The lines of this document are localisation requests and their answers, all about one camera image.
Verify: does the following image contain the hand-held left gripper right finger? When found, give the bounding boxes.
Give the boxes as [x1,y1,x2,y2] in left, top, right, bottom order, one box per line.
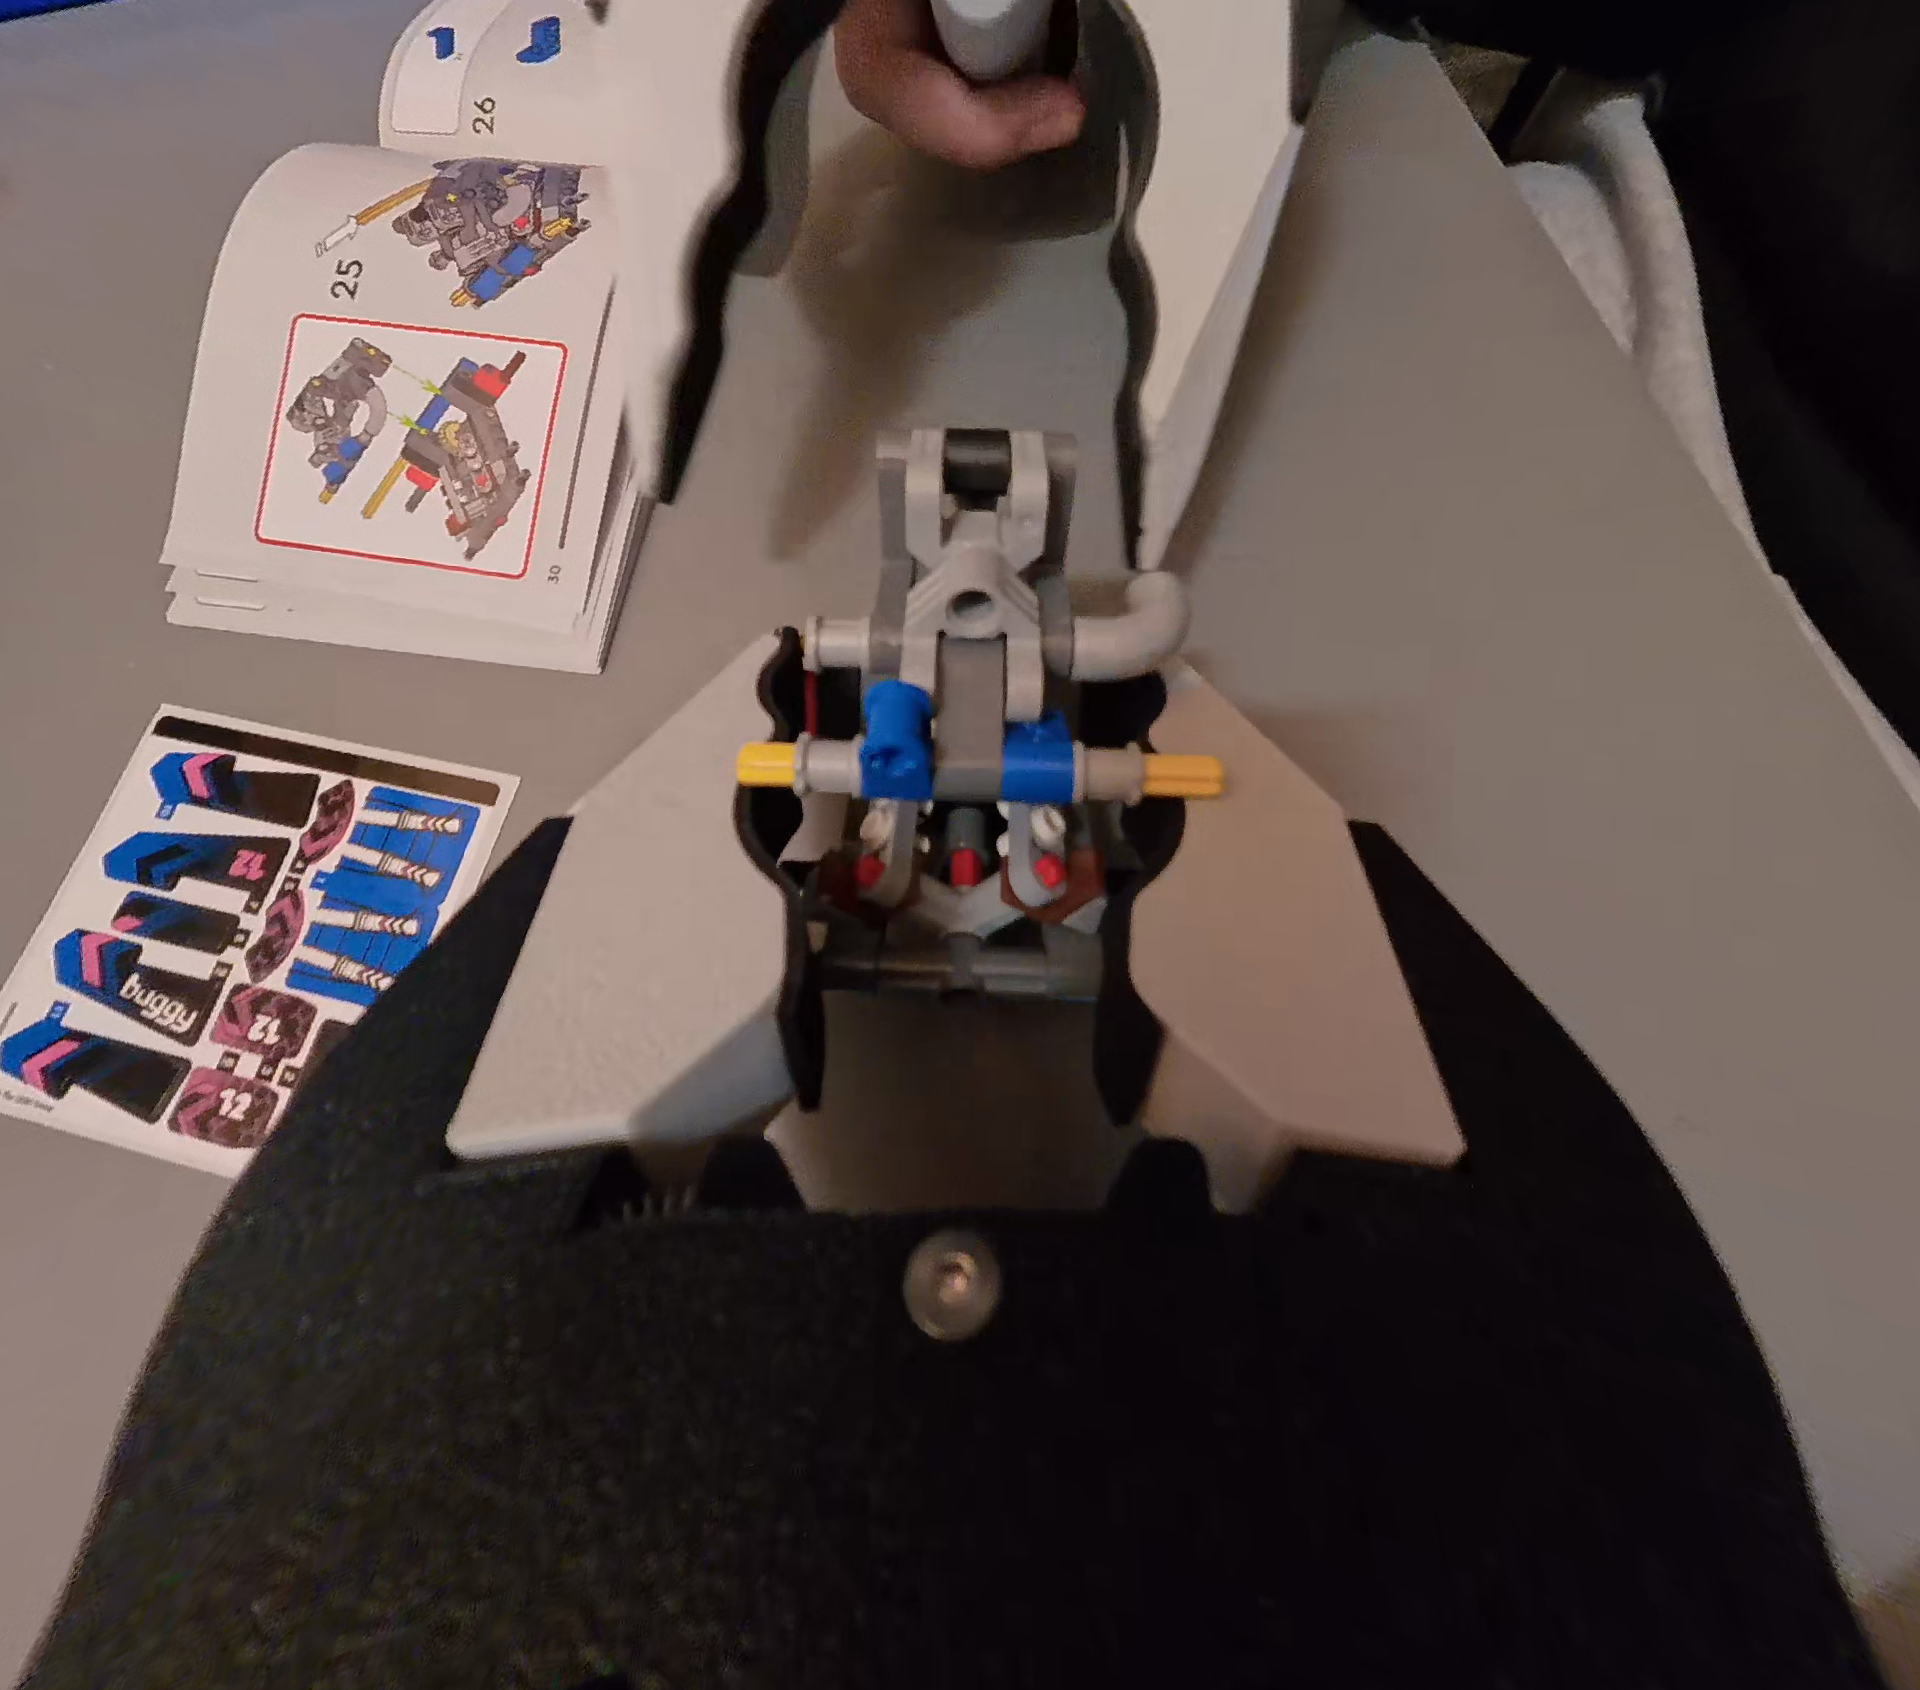
[1094,655,1468,1212]

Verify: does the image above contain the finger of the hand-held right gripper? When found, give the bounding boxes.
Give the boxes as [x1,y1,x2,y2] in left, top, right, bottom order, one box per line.
[1103,0,1364,574]
[575,0,864,510]

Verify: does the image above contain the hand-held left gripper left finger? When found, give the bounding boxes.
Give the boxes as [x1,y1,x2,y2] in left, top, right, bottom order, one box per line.
[443,628,837,1168]

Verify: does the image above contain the grey blue lego assembly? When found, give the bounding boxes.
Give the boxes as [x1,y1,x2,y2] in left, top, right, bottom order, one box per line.
[735,425,1228,1007]

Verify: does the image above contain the lego sticker sheet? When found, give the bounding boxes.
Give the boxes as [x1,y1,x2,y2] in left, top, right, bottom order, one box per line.
[0,704,523,1181]

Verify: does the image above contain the lego instruction booklet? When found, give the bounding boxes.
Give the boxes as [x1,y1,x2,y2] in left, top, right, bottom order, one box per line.
[157,0,659,680]

